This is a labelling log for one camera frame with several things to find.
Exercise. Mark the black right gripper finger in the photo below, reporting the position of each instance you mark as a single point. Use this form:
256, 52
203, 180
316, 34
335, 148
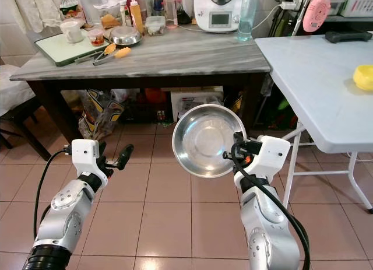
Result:
236, 148

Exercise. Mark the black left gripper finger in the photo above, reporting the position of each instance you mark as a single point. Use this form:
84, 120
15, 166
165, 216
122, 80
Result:
127, 155

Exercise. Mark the large shiny steel bowl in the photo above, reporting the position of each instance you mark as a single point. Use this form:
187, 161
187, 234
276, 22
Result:
204, 140

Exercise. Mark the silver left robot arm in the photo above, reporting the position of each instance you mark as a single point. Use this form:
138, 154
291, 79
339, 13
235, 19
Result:
64, 214

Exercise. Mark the colourful printed bag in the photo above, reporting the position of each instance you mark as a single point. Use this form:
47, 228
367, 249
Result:
99, 114

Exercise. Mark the white storage box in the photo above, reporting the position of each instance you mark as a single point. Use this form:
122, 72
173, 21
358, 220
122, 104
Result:
195, 98

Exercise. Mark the dark wooden chair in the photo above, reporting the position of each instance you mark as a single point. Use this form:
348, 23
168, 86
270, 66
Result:
29, 127

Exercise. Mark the white folding table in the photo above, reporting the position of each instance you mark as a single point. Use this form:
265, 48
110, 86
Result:
315, 83

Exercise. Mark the grey marble top table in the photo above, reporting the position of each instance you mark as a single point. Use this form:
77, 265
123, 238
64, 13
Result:
175, 57

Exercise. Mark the small steel bowl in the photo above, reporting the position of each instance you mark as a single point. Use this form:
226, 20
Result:
126, 36

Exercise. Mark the small clear plastic cup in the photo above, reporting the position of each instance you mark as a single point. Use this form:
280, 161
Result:
96, 38

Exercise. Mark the pale green cutting board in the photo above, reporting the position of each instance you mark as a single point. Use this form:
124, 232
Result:
55, 52

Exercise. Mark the clear plastic water bottle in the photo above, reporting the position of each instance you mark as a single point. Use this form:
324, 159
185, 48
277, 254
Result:
247, 19

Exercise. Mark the clear plastic food container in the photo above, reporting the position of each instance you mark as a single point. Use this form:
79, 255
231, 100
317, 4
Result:
155, 25

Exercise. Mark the yellow round object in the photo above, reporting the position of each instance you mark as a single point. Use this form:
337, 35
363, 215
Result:
364, 77

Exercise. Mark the clear bag of bread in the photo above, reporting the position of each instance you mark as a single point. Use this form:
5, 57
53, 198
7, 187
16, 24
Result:
110, 21

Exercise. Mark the white food processor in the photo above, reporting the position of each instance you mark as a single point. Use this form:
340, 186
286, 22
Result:
221, 13

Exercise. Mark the white cup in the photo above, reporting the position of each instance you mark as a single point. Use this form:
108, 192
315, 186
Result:
71, 31

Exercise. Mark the yellow sauce bottle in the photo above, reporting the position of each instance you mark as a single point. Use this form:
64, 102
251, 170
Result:
136, 17

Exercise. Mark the tall drinking glass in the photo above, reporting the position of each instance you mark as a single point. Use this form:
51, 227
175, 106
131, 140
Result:
171, 13

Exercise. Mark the white power adapter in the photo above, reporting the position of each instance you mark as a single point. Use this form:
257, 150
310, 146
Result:
289, 4

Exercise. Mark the flat black object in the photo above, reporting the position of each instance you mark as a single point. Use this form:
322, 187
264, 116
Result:
349, 36

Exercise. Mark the pink round fan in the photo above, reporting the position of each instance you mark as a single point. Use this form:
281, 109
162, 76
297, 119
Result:
317, 13

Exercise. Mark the white hanging cloth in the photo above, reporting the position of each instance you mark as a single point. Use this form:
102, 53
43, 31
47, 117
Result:
34, 9

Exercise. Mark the white lattice basket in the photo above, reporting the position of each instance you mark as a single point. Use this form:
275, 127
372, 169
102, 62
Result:
358, 3

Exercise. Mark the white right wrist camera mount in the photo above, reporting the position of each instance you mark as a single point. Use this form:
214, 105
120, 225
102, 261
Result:
271, 156

